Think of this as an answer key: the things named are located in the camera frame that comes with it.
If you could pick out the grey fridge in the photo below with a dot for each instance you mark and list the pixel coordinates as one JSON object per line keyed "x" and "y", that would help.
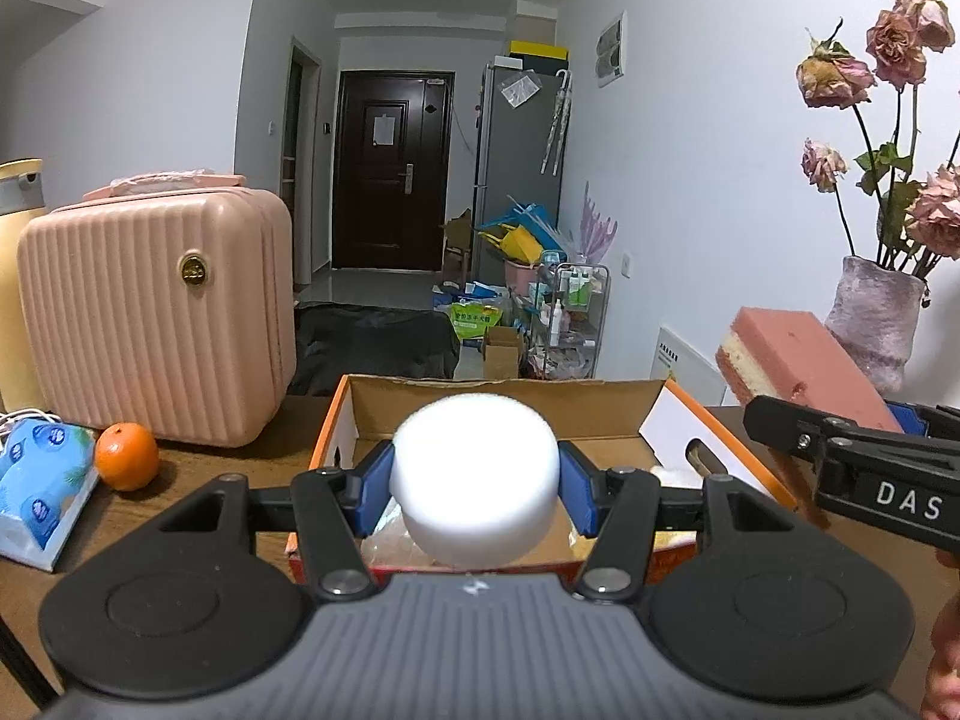
{"x": 517, "y": 180}

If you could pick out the person's right hand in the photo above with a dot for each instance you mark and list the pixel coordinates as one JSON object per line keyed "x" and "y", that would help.
{"x": 946, "y": 660}

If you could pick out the yellow box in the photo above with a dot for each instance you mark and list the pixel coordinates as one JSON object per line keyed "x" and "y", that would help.
{"x": 540, "y": 49}

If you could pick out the wall outlet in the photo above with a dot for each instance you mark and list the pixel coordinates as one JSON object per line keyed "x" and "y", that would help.
{"x": 627, "y": 266}

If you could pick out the purple fan decoration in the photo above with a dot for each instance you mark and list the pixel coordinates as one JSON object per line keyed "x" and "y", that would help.
{"x": 598, "y": 229}

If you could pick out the mottled pink vase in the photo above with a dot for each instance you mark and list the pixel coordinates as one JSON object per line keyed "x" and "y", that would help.
{"x": 877, "y": 322}

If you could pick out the blue and yellow bags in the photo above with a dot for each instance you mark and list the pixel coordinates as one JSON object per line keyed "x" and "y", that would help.
{"x": 521, "y": 236}

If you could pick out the dark brown door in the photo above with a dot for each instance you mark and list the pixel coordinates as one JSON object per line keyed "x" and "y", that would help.
{"x": 390, "y": 180}

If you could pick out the pink layered sponge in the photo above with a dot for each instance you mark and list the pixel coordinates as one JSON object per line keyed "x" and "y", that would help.
{"x": 802, "y": 360}

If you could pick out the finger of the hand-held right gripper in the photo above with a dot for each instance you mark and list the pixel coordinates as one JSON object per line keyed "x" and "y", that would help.
{"x": 911, "y": 418}
{"x": 787, "y": 427}

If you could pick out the white wall board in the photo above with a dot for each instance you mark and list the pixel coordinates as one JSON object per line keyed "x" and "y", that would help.
{"x": 686, "y": 364}

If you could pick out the folded clear umbrella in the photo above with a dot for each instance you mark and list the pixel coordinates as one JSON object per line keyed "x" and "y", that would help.
{"x": 556, "y": 127}

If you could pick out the dried pink roses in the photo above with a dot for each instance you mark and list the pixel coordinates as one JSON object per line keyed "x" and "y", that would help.
{"x": 896, "y": 37}

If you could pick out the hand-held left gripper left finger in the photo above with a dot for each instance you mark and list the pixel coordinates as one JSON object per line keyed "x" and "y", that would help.
{"x": 375, "y": 481}

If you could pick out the green plastic bag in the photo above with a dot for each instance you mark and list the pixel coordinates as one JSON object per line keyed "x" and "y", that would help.
{"x": 474, "y": 324}

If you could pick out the pink bucket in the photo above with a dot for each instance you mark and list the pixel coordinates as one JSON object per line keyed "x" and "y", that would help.
{"x": 521, "y": 276}

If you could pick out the blue tissue pack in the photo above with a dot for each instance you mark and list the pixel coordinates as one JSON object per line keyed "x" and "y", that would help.
{"x": 41, "y": 487}

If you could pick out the translucent iridescent soft cup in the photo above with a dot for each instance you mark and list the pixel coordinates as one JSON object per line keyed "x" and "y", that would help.
{"x": 384, "y": 540}

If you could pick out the yellow thermos bottle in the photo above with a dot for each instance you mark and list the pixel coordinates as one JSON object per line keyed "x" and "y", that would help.
{"x": 15, "y": 292}

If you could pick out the pink ribbed suitcase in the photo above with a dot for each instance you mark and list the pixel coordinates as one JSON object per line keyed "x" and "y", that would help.
{"x": 150, "y": 315}

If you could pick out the orange cardboard box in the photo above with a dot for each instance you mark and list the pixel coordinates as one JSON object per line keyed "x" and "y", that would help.
{"x": 495, "y": 409}

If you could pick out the orange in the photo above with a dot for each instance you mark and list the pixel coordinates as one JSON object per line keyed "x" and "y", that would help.
{"x": 126, "y": 457}

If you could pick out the white round sponge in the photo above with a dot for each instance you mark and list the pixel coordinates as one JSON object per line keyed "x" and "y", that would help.
{"x": 476, "y": 465}

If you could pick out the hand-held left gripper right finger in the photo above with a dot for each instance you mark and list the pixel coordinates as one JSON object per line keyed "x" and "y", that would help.
{"x": 577, "y": 486}

